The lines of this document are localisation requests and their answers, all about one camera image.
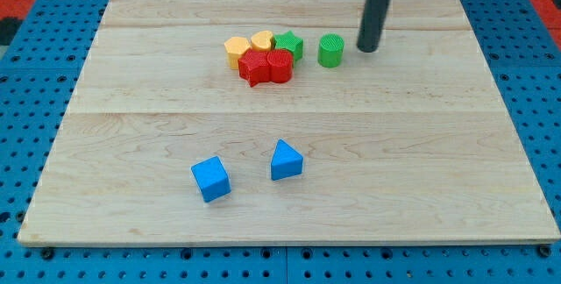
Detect red star block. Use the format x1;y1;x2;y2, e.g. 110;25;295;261
238;49;271;88

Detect green star block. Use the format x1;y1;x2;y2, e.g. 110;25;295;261
273;31;303;61

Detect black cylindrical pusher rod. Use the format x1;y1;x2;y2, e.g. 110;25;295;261
357;0;391;53

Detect yellow hexagon block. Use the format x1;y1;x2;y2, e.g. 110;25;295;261
224;36;251;69

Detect blue cube block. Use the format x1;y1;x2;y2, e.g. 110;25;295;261
190;156;231;202

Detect green cylinder block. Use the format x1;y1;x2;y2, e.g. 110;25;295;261
317;33;344;67

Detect red cylinder block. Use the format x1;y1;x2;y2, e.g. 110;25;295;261
266;49;294;83

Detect wooden board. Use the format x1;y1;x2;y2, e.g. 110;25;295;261
18;0;560;247

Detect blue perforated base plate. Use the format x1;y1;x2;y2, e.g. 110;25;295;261
1;0;560;283

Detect yellow heart block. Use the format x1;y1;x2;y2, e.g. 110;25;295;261
250;30;274;52

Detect blue triangle block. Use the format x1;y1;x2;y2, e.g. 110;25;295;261
270;139;303;181

